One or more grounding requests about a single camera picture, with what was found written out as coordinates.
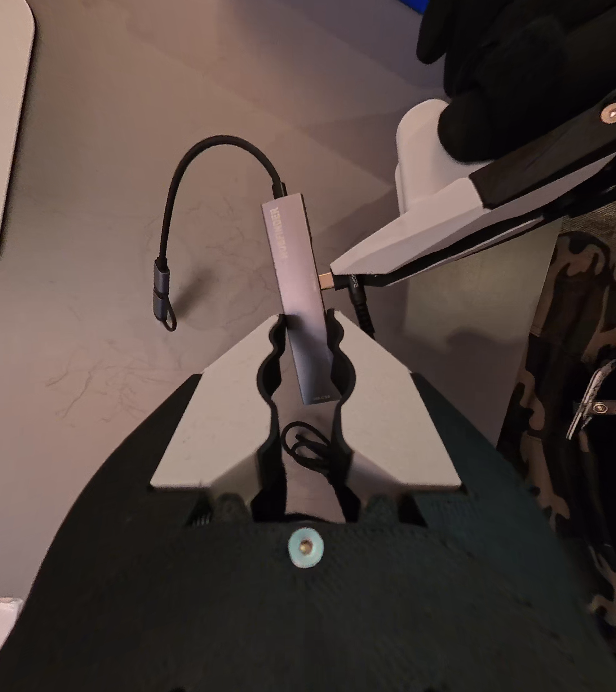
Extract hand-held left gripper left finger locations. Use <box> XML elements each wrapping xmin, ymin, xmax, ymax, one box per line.
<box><xmin>150</xmin><ymin>315</ymin><xmax>287</xmax><ymax>513</ymax></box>

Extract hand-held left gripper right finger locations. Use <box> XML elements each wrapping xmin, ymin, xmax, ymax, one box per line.
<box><xmin>328</xmin><ymin>310</ymin><xmax>462</xmax><ymax>513</ymax></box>

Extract grey usb hub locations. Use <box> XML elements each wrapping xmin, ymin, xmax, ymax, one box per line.
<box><xmin>152</xmin><ymin>135</ymin><xmax>342</xmax><ymax>406</ymax></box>

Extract black cable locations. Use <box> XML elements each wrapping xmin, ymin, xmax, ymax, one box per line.
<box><xmin>281</xmin><ymin>272</ymin><xmax>392</xmax><ymax>522</ymax></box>

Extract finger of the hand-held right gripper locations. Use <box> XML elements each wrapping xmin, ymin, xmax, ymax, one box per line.
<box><xmin>386</xmin><ymin>215</ymin><xmax>560</xmax><ymax>286</ymax></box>
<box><xmin>331</xmin><ymin>153</ymin><xmax>616</xmax><ymax>278</ymax></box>

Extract person's camouflage trousers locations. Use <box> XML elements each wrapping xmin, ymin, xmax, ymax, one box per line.
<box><xmin>497</xmin><ymin>231</ymin><xmax>616</xmax><ymax>652</ymax></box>

